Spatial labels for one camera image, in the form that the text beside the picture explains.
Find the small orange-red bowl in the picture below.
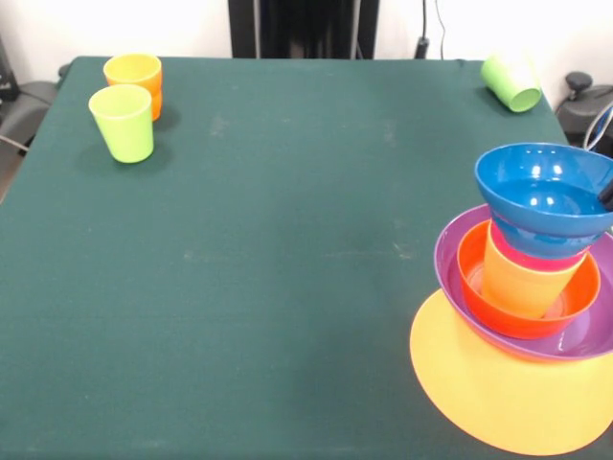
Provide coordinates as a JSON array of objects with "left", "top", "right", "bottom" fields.
[{"left": 457, "top": 219, "right": 602, "bottom": 340}]

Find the large orange bowl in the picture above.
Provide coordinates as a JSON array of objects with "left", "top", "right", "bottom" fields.
[{"left": 409, "top": 287, "right": 613, "bottom": 456}]

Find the purple bowl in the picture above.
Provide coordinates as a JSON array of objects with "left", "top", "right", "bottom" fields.
[{"left": 433, "top": 203, "right": 613, "bottom": 361}]

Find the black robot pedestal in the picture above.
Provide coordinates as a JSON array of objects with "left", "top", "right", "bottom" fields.
[{"left": 228, "top": 0, "right": 379, "bottom": 59}]

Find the tangle of floor cables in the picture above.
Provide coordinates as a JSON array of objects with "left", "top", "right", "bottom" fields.
[{"left": 581, "top": 103, "right": 613, "bottom": 150}]

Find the black cable with plug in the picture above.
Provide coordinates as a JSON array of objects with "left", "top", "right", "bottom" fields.
[{"left": 414, "top": 0, "right": 431, "bottom": 61}]

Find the yellow cup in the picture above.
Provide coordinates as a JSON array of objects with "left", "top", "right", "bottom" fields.
[{"left": 481, "top": 222, "right": 586, "bottom": 320}]

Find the dark green tablecloth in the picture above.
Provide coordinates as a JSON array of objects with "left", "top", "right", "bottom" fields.
[{"left": 0, "top": 56, "right": 613, "bottom": 460}]

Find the black office chair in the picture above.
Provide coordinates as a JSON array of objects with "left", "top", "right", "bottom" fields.
[
  {"left": 0, "top": 37, "right": 59, "bottom": 154},
  {"left": 557, "top": 71, "right": 613, "bottom": 141}
]

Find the red cup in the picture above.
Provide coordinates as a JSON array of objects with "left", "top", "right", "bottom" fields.
[{"left": 488, "top": 228, "right": 589, "bottom": 275}]

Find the blue bowl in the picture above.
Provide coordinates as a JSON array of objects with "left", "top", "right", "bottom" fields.
[{"left": 474, "top": 142, "right": 613, "bottom": 261}]

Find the light green cup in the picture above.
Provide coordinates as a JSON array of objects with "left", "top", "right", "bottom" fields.
[{"left": 88, "top": 84, "right": 155, "bottom": 165}]

